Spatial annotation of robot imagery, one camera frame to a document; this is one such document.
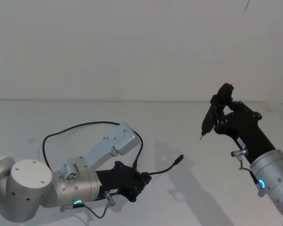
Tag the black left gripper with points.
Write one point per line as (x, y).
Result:
(122, 179)

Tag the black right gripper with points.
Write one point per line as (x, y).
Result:
(247, 131)

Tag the black tool with silver tip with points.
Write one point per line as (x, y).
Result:
(208, 118)

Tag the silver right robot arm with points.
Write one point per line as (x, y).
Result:
(273, 179)

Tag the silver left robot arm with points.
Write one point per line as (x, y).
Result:
(33, 183)

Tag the white table cloth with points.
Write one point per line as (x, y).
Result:
(193, 193)

